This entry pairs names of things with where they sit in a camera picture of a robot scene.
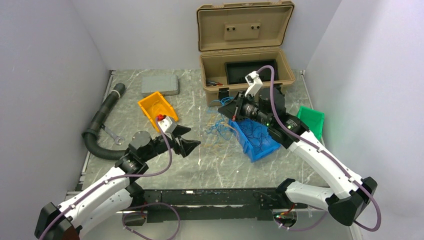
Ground black tray in toolbox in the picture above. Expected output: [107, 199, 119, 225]
[224, 59, 279, 85]

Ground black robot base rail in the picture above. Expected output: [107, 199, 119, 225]
[66, 180, 309, 223]

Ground green plastic bin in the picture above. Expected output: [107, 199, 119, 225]
[297, 106, 325, 140]

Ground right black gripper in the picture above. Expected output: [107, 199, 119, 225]
[218, 90, 272, 127]

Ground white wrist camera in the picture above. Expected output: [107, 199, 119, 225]
[157, 114, 177, 134]
[244, 71, 263, 97]

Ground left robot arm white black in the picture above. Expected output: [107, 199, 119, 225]
[34, 125, 201, 240]

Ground silver wrench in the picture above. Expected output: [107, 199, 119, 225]
[101, 124, 125, 146]

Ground blue plastic bin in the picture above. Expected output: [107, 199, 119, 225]
[227, 119, 281, 163]

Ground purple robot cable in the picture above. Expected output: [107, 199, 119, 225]
[256, 65, 382, 233]
[39, 115, 181, 240]

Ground orange plastic bin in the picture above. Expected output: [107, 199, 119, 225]
[137, 91, 179, 127]

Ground tan open toolbox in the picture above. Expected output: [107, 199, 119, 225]
[196, 0, 296, 107]

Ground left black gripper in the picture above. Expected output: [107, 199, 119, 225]
[142, 124, 201, 162]

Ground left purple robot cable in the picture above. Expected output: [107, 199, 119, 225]
[39, 115, 181, 240]

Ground screwdrivers in toolbox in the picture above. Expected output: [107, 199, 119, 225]
[205, 80, 223, 87]

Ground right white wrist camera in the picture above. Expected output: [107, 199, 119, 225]
[244, 71, 263, 97]

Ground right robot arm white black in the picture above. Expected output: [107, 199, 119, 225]
[218, 87, 378, 226]

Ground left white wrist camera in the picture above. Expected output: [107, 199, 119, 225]
[157, 114, 177, 134]

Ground grey plastic case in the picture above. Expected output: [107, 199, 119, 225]
[141, 74, 180, 97]

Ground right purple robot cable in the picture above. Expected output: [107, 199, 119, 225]
[256, 65, 382, 233]

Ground black corrugated hose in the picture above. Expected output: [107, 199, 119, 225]
[81, 82, 132, 162]

